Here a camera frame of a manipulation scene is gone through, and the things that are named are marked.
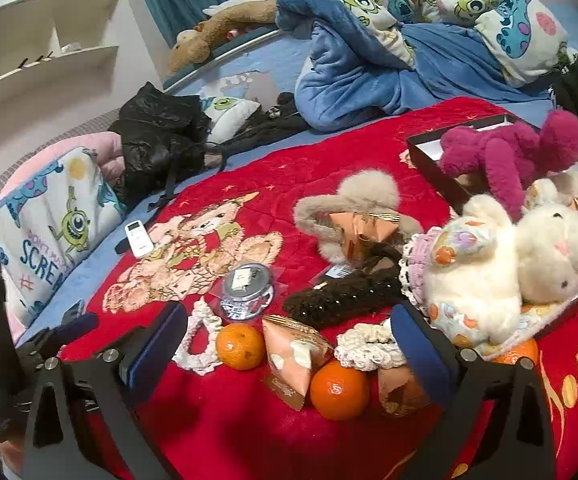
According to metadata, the brown plush toy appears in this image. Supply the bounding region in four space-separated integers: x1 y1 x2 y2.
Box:
165 0 283 79

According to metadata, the magenta plush toy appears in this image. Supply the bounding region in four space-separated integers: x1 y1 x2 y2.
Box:
439 109 578 222

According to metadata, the cartoon printed blue quilt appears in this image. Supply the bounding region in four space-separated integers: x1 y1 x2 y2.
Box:
274 0 578 134

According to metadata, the pink triangular packet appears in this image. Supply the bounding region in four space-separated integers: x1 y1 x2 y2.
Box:
261 315 334 411

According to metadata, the metal bed rail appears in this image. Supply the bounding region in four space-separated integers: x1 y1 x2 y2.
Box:
160 26 286 94

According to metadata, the white pillow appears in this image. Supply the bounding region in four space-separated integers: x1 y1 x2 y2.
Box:
203 0 250 17

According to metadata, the cartoon printed pillow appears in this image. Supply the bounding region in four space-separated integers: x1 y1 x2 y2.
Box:
0 146 130 327

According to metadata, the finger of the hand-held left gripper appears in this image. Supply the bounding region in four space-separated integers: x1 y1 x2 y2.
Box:
19 311 100 363

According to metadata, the red printed blanket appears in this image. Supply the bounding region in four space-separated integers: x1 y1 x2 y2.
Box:
58 96 578 480

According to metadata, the white crochet scrunchie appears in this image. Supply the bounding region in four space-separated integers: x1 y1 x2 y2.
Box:
336 322 410 373

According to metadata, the grey furry hair claw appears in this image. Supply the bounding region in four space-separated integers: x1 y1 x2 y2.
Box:
294 167 424 261

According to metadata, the brown triangular packet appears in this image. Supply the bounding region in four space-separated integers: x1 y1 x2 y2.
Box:
376 362 432 418

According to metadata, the pink quilt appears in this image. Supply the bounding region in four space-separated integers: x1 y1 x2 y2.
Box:
0 131 126 203

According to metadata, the black puffer jacket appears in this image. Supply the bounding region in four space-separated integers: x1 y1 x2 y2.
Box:
105 81 226 212

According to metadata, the round badge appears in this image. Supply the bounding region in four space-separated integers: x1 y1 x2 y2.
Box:
209 261 288 322

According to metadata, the blue bed sheet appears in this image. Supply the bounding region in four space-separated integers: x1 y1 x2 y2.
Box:
13 1 578 347

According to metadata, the brown furry hair clip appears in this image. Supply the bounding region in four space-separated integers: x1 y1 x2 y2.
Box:
283 242 410 332

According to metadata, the white remote control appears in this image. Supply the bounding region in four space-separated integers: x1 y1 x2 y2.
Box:
125 221 155 260

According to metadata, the white wall shelf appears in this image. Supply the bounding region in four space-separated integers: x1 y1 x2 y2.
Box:
0 0 123 132

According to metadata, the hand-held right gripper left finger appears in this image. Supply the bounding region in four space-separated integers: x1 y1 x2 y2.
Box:
21 300 190 480

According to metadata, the small cartoon cushion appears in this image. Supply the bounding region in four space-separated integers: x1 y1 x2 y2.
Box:
200 95 263 144

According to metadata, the orange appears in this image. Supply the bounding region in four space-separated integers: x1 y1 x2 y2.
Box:
310 361 371 422
215 323 266 372
491 337 540 366

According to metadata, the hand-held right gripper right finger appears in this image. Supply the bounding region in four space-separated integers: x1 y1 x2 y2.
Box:
390 300 557 480

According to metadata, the black shallow box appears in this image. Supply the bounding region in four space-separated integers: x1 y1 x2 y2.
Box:
405 114 578 342

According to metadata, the white lace scrunchie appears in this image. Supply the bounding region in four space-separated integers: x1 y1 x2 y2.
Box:
173 297 226 376

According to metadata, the dark cloth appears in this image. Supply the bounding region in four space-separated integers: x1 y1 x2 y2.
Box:
208 92 310 160

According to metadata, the white plush rabbit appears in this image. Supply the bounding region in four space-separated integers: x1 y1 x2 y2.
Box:
403 194 578 357

